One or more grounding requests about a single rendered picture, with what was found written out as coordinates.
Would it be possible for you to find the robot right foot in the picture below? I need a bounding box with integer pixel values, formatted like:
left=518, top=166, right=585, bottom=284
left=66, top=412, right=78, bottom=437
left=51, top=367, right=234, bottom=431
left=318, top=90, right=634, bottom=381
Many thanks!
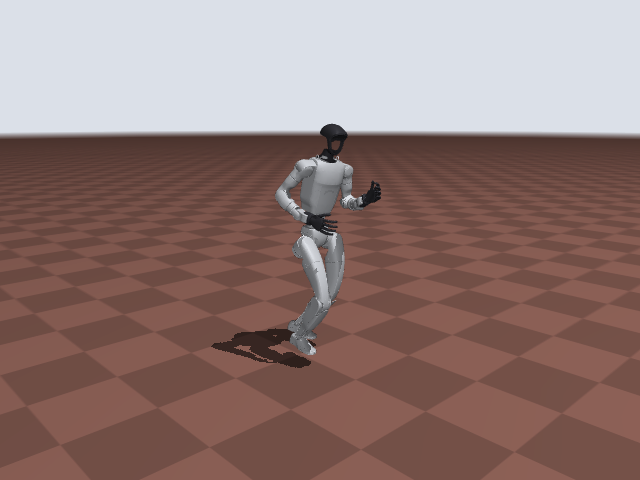
left=290, top=332, right=316, bottom=355

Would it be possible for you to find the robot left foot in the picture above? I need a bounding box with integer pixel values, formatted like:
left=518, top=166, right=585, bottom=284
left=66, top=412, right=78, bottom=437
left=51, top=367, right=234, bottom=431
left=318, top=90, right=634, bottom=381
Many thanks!
left=287, top=320, right=317, bottom=339

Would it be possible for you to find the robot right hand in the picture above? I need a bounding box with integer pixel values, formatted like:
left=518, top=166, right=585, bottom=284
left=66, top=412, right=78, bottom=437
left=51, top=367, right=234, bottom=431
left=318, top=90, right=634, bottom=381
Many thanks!
left=304, top=212, right=338, bottom=236

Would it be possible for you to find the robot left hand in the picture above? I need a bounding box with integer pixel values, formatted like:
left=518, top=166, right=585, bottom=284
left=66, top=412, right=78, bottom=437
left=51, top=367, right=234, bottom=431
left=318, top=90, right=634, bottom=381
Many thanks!
left=360, top=180, right=381, bottom=207

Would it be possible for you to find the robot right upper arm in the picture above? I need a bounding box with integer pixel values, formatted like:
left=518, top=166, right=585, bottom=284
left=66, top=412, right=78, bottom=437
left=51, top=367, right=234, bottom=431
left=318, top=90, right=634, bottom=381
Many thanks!
left=275, top=159, right=317, bottom=199

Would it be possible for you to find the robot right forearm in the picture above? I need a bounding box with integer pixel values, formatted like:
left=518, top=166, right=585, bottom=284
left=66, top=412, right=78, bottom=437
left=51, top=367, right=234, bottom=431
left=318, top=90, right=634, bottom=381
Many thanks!
left=275, top=190, right=308, bottom=223

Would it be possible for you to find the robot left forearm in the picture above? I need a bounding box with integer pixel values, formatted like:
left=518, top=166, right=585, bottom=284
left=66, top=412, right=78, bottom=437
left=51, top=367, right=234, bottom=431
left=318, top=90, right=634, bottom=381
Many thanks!
left=347, top=196, right=364, bottom=211

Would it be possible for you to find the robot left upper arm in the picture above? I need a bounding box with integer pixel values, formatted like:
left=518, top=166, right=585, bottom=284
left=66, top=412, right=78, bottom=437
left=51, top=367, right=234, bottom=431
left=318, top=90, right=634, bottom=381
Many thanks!
left=340, top=163, right=353, bottom=209

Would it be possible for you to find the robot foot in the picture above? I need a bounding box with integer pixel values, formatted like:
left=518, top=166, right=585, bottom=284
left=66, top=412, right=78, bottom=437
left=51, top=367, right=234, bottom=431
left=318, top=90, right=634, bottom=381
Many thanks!
left=287, top=320, right=317, bottom=339
left=290, top=332, right=316, bottom=355

